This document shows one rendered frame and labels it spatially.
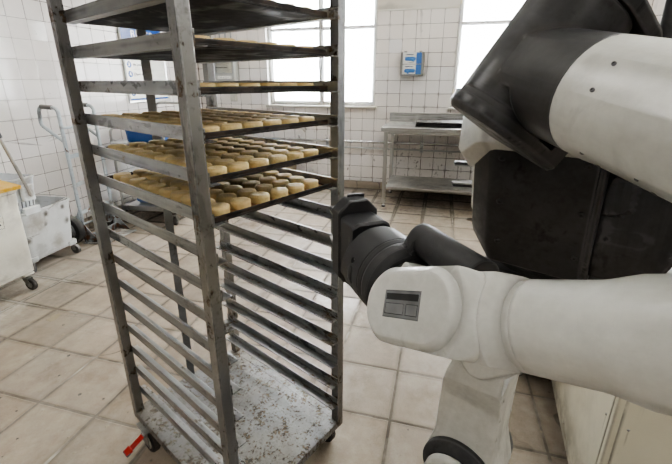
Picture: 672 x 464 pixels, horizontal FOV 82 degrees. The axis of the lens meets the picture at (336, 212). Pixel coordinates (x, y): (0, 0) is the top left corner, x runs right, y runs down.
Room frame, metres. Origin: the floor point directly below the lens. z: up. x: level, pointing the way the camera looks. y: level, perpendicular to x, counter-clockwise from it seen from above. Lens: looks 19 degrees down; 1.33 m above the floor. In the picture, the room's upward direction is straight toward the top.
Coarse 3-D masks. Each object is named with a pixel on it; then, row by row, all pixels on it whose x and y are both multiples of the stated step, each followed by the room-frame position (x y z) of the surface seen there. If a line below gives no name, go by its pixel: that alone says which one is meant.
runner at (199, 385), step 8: (128, 328) 1.16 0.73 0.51; (136, 328) 1.17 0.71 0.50; (136, 336) 1.12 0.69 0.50; (144, 336) 1.13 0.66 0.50; (144, 344) 1.09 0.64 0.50; (152, 344) 1.05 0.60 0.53; (160, 352) 1.01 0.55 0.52; (168, 360) 0.98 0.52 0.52; (176, 360) 1.01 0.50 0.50; (176, 368) 0.95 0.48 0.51; (184, 368) 0.97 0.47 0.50; (184, 376) 0.93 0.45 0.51; (192, 376) 0.94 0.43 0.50; (192, 384) 0.90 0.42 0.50; (200, 384) 0.88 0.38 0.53; (200, 392) 0.87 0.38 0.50; (208, 392) 0.85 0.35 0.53; (240, 416) 0.79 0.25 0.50
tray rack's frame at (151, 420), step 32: (64, 32) 1.15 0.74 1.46; (64, 64) 1.14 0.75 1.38; (96, 192) 1.15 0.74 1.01; (96, 224) 1.14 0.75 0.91; (224, 256) 1.49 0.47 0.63; (128, 352) 1.15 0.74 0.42; (128, 384) 1.15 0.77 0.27; (256, 384) 1.28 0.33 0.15; (288, 384) 1.28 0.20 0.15; (160, 416) 1.12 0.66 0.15; (256, 416) 1.12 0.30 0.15; (288, 416) 1.12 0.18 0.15; (320, 416) 1.12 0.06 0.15; (192, 448) 0.99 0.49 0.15; (256, 448) 0.99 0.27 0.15; (288, 448) 0.99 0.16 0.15
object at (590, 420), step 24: (552, 384) 1.34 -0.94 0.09; (576, 408) 1.02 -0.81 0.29; (600, 408) 0.86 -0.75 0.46; (624, 408) 0.78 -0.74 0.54; (576, 432) 0.97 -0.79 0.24; (600, 432) 0.82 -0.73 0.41; (624, 432) 0.77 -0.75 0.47; (648, 432) 0.75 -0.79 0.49; (576, 456) 0.93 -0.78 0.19; (600, 456) 0.79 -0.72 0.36; (624, 456) 0.76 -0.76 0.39; (648, 456) 0.75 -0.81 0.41
